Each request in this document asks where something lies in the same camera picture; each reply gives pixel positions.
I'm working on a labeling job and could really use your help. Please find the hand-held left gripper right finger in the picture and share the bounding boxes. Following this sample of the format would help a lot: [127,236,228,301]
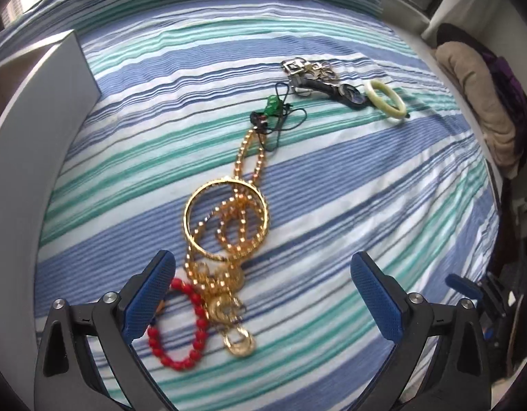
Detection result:
[350,251,491,411]

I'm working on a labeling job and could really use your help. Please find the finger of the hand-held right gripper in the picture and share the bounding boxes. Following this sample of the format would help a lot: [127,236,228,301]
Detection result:
[444,273,483,301]

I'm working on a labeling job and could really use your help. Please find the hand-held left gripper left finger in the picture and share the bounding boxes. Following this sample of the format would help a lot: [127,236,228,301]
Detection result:
[34,249,179,411]

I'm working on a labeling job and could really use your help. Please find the red bead bracelet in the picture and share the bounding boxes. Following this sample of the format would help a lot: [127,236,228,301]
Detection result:
[147,277,208,372]

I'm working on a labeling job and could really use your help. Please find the gold hoop earrings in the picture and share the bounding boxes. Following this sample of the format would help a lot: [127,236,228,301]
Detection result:
[185,260,246,306]

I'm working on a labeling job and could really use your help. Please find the gold bangle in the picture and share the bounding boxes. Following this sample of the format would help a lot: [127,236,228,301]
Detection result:
[183,178,270,262]

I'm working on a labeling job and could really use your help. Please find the gold hoop earring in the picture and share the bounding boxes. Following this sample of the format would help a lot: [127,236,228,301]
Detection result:
[222,326,256,359]

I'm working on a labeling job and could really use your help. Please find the gold bead necklace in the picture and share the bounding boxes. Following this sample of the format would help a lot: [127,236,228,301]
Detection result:
[184,128,268,285]

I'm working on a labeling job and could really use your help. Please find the black wristwatch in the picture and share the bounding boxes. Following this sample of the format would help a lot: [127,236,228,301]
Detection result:
[295,75,369,110]

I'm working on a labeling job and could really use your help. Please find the white storage box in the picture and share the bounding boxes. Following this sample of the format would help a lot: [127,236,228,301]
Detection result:
[0,30,102,189]

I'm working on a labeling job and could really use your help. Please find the striped bed sheet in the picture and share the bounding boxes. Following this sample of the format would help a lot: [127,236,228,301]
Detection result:
[0,0,502,411]

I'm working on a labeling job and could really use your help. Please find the pale green jade bangle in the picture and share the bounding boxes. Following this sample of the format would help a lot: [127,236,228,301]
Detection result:
[365,79,407,126]

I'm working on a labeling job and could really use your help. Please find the beige folded blanket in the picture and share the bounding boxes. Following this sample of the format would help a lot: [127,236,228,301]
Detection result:
[435,42,519,172]

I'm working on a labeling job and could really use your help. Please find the purple cloth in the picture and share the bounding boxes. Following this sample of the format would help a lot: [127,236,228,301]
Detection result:
[437,23,527,146]

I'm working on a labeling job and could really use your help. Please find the green pendant on black cord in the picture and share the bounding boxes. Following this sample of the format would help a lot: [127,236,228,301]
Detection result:
[250,83,308,151]

